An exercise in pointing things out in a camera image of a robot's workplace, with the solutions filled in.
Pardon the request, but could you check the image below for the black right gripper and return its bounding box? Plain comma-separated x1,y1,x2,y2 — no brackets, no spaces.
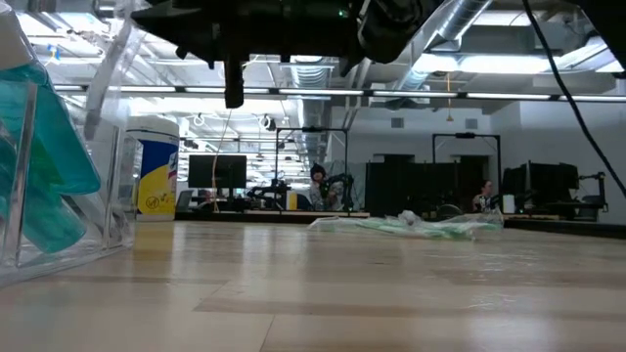
130,0,363,110

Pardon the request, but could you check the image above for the teal mouthwash bottle white cap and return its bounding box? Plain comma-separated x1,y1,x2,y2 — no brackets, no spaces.
0,136,88,255
0,4,103,197

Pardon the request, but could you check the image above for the long ceiling light bar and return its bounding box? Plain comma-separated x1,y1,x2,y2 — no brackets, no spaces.
53,83,626,104

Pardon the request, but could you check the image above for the black computer monitor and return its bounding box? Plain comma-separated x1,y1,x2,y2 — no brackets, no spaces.
188,154,248,191

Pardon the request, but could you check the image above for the disinfecting wipes canister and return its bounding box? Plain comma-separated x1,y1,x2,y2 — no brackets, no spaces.
125,115,181,223

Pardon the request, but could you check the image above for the clear acrylic organizer box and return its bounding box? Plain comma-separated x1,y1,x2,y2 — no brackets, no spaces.
0,77,143,289

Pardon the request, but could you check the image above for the person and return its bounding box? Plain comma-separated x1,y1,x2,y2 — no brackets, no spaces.
308,163,343,212
471,179,495,212

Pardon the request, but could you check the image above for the silver ventilation duct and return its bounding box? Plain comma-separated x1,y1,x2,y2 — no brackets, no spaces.
288,61,335,162
405,0,495,94

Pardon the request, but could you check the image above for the black station frame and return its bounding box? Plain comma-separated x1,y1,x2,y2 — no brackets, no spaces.
431,132,503,212
275,127,349,212

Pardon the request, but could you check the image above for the black partition wall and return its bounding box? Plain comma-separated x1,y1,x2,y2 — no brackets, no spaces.
365,160,490,216

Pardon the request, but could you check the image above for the yellow hanging cord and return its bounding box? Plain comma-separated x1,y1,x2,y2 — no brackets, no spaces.
445,72,454,123

